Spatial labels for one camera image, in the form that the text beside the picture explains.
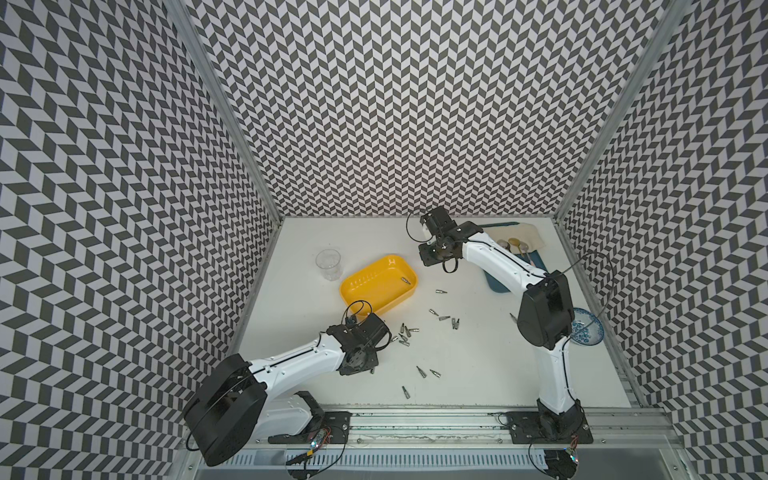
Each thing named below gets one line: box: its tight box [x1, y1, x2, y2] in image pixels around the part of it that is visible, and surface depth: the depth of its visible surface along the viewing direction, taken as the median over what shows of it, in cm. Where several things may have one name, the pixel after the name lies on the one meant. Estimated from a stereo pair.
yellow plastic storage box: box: [339, 254, 419, 315], surface depth 101 cm
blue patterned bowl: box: [570, 307, 605, 346], surface depth 90 cm
